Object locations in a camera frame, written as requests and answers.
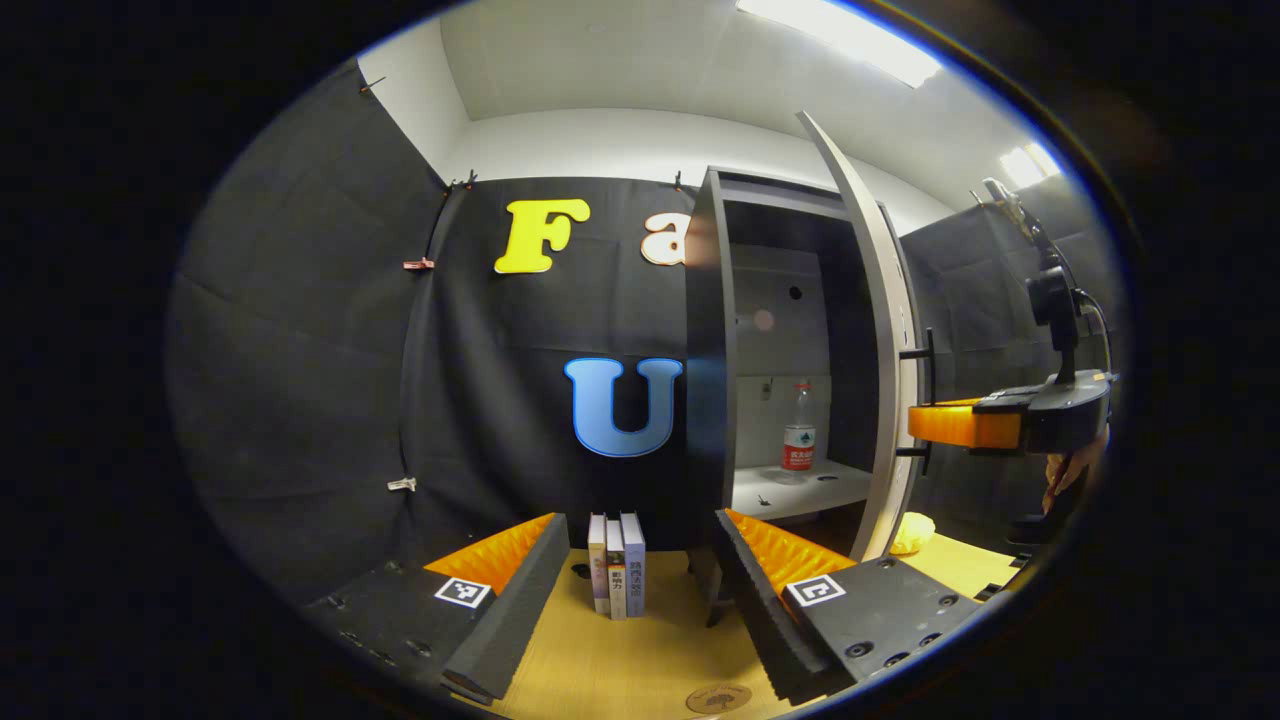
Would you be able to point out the small ceiling light panel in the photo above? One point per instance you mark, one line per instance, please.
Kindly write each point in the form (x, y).
(1030, 165)

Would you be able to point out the yellow crumpled lump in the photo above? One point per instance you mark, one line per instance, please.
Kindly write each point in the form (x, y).
(912, 532)

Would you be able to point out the clear plastic bottle red label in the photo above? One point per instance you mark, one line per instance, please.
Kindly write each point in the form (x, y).
(799, 445)

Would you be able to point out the white cabinet shelf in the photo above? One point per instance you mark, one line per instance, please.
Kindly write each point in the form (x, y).
(800, 490)

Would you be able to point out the brown spine book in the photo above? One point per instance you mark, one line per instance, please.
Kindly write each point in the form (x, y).
(597, 565)

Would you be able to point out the large ceiling light panel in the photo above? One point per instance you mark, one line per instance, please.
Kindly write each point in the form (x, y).
(840, 40)

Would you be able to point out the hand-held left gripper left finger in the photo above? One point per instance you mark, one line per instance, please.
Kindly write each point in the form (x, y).
(520, 610)

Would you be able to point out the white spine book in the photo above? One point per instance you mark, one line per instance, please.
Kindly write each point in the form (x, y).
(615, 570)

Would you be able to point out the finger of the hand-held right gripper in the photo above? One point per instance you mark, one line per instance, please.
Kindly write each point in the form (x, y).
(960, 425)

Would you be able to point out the dark grey cabinet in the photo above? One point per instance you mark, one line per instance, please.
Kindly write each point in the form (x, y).
(708, 400)

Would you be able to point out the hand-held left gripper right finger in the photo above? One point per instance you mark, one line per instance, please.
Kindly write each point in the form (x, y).
(760, 610)

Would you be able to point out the blue spine book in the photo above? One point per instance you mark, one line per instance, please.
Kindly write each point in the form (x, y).
(633, 565)

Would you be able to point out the black backdrop cloth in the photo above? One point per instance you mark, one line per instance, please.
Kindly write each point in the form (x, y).
(330, 350)

